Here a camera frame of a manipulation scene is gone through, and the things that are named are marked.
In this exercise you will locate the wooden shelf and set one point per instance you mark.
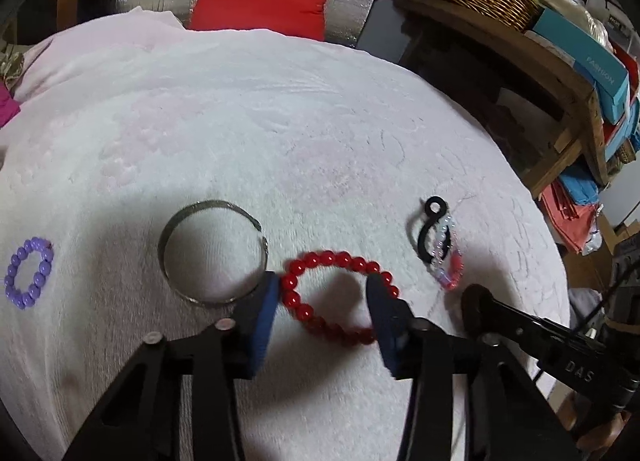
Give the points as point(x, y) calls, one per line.
point(550, 71)

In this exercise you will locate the person's right hand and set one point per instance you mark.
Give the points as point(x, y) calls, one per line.
point(600, 438)

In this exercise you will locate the magenta cushion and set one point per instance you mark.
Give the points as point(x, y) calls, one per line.
point(6, 108)

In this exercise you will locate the coral folded cloth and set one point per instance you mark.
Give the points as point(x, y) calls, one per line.
point(570, 226)

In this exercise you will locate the white fleece blanket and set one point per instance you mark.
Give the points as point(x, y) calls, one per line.
point(250, 116)

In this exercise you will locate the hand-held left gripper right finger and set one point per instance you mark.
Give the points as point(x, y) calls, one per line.
point(382, 326)

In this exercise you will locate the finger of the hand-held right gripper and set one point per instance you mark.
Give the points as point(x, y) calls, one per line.
point(540, 336)

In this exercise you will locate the red cardboard box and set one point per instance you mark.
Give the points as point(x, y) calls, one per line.
point(625, 106)

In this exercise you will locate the blue folded cloth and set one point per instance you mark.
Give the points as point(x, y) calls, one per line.
point(580, 183)

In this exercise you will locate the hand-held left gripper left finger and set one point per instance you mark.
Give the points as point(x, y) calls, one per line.
point(265, 311)

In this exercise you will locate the teal cardboard box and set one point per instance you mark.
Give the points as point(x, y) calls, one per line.
point(590, 61)

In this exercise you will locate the black glossy panel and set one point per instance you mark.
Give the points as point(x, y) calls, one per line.
point(382, 31)

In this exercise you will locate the gold patterned bundle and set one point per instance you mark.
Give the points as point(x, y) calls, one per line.
point(10, 66)

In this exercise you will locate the silver metal bangle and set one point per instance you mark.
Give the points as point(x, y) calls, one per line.
point(165, 236)

